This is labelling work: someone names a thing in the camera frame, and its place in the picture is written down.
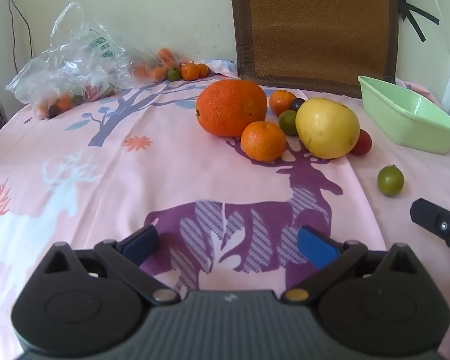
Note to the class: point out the medium tangerine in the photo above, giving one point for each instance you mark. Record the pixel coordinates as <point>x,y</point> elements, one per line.
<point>263,141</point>

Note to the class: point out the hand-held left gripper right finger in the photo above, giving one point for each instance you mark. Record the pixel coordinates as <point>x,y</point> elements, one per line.
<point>317,247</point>

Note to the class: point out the pile of small tangerines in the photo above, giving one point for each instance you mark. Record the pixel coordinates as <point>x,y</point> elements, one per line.
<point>155,67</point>

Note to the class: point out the yellow grapefruit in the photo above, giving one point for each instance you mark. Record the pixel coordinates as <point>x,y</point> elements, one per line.
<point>326,127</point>

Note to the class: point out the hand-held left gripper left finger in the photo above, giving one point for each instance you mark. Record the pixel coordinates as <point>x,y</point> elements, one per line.
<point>140,245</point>

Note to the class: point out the small green lime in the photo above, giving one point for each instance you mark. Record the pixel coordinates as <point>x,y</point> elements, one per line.
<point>173,74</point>

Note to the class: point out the clear plastic bag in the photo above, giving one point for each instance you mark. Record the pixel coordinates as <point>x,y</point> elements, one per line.
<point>75,67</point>

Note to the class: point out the pink printed bedsheet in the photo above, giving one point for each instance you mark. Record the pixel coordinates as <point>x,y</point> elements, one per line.
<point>97,180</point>

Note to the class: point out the red plum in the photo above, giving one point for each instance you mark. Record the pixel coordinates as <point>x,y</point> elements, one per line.
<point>363,143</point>

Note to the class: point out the large orange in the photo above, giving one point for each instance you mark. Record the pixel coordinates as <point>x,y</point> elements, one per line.
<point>228,107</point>

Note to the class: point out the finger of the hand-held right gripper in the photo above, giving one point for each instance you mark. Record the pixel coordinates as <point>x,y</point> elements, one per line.
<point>431,217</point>

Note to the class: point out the small tangerine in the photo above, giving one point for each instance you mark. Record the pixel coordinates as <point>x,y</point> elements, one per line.
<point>189,71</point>
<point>281,101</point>
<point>203,70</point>

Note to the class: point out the light green plastic basin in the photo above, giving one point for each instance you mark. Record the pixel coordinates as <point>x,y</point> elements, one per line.
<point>405,120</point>

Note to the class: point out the dark purple plum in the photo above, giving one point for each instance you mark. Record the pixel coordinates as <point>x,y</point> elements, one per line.
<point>297,104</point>

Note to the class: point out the black ribbon tie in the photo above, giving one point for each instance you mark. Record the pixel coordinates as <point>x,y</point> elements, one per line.
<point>412,11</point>

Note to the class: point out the brown woven seat cushion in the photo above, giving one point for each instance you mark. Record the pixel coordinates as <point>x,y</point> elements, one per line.
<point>315,26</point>

